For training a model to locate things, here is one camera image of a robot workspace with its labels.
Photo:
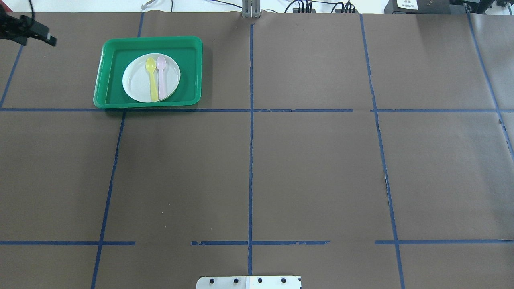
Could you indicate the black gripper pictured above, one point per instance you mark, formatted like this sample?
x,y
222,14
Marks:
x,y
25,28

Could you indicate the white round plate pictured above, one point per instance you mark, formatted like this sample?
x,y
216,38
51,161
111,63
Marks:
x,y
136,78

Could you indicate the yellow plastic spoon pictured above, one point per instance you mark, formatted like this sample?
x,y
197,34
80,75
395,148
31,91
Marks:
x,y
151,68

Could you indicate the green plastic tray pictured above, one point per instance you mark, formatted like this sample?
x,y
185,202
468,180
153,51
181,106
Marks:
x,y
117,54

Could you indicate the pink plastic spoon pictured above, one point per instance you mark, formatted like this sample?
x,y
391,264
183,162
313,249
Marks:
x,y
161,66

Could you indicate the black power strip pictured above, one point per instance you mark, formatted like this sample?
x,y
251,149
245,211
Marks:
x,y
344,8
304,7

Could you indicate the brown paper table cover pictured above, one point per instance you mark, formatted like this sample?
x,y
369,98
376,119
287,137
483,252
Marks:
x,y
366,151

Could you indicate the black box with label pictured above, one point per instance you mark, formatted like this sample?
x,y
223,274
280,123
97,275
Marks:
x,y
423,7

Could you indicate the grey aluminium frame post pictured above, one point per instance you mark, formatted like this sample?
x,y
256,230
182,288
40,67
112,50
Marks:
x,y
251,9

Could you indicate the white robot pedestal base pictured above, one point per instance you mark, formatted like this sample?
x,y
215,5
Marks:
x,y
250,282

